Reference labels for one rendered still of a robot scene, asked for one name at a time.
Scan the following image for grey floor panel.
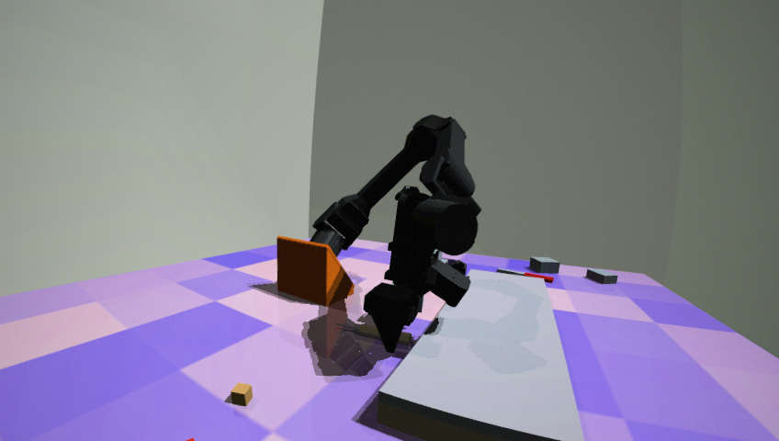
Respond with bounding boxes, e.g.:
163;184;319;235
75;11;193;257
378;269;584;441

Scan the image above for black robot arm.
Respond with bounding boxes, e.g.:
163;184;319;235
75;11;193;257
310;115;481;308

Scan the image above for red parallel bars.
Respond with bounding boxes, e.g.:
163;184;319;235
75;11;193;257
497;268;554;284

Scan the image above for tan hexagonal awl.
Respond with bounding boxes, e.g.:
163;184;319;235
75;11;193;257
335;322;412;345

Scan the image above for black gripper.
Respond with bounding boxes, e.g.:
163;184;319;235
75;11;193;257
364;234;435;353

